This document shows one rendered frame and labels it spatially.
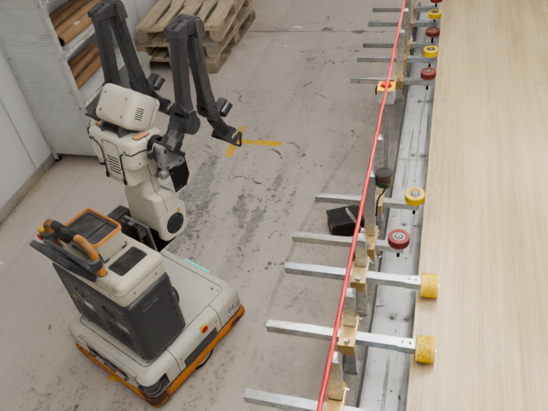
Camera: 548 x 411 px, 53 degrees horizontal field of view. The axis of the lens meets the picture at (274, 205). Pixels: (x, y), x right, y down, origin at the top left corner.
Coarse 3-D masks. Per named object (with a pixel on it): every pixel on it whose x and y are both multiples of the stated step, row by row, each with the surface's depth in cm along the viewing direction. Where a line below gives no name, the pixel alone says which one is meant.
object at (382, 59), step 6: (360, 60) 325; (366, 60) 324; (372, 60) 323; (378, 60) 322; (384, 60) 321; (390, 60) 320; (408, 60) 317; (414, 60) 316; (420, 60) 316; (426, 60) 314; (432, 60) 313
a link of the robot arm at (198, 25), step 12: (192, 36) 205; (204, 36) 206; (192, 48) 209; (192, 60) 213; (204, 60) 215; (192, 72) 217; (204, 72) 217; (204, 84) 220; (204, 96) 222; (204, 108) 228; (216, 108) 230
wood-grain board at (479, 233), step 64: (448, 0) 358; (512, 0) 346; (448, 64) 297; (512, 64) 289; (448, 128) 254; (512, 128) 248; (448, 192) 222; (512, 192) 218; (448, 256) 197; (512, 256) 194; (448, 320) 177; (512, 320) 174; (448, 384) 161; (512, 384) 159
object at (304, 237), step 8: (296, 232) 221; (304, 232) 220; (296, 240) 220; (304, 240) 219; (312, 240) 218; (320, 240) 217; (328, 240) 216; (336, 240) 215; (344, 240) 215; (376, 240) 213; (376, 248) 212; (384, 248) 211; (392, 248) 209
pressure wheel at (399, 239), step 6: (390, 234) 208; (396, 234) 208; (402, 234) 207; (408, 234) 207; (390, 240) 206; (396, 240) 205; (402, 240) 205; (408, 240) 205; (396, 246) 205; (402, 246) 205
